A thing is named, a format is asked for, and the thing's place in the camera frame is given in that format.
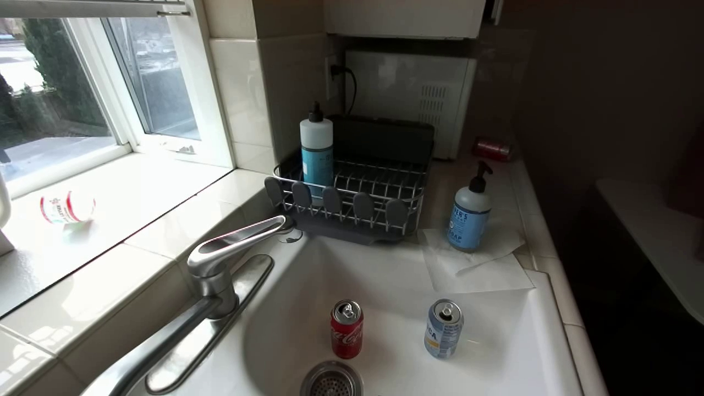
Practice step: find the white sink basin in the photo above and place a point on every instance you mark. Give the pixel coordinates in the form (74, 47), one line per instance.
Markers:
(404, 308)

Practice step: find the metal sink drain strainer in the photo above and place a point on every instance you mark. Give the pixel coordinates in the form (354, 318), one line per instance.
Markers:
(331, 378)

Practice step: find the chrome sink faucet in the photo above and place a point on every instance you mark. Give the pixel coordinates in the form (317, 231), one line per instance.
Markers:
(221, 253)

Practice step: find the blue label soap pump bottle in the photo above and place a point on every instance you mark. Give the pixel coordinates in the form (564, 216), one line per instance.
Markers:
(470, 216)

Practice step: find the blue soda can standing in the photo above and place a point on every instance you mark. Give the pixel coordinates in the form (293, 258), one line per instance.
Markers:
(443, 330)

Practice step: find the white blue bottle black cap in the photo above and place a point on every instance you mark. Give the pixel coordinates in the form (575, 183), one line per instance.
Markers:
(315, 145)

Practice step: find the white microwave oven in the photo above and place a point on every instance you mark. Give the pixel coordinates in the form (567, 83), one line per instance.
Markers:
(410, 100)

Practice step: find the clear cup with red stripes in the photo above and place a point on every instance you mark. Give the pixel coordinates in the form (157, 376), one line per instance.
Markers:
(68, 206)

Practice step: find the red soda can lying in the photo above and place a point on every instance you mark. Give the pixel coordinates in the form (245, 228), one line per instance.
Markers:
(493, 149)

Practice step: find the window with white frame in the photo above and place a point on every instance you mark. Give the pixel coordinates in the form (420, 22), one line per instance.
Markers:
(80, 89)

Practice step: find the red soda can standing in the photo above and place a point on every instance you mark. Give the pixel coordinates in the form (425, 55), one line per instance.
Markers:
(347, 330)

